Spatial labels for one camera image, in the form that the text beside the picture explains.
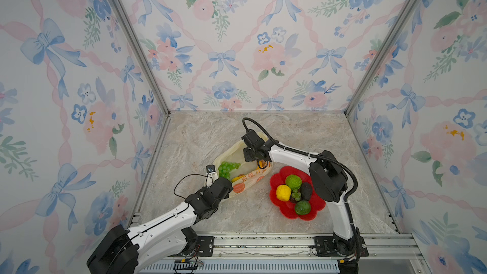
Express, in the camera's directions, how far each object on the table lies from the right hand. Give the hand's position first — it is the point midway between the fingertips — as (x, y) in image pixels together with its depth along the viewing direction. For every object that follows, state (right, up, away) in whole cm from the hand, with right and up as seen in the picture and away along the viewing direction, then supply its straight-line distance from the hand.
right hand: (249, 152), depth 96 cm
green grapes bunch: (-12, -7, -6) cm, 15 cm away
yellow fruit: (+15, -16, -14) cm, 26 cm away
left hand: (-12, -12, -11) cm, 20 cm away
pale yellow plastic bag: (-8, 0, -6) cm, 10 cm away
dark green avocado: (+22, -21, -18) cm, 35 cm away
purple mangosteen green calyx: (+20, -17, -15) cm, 30 cm away
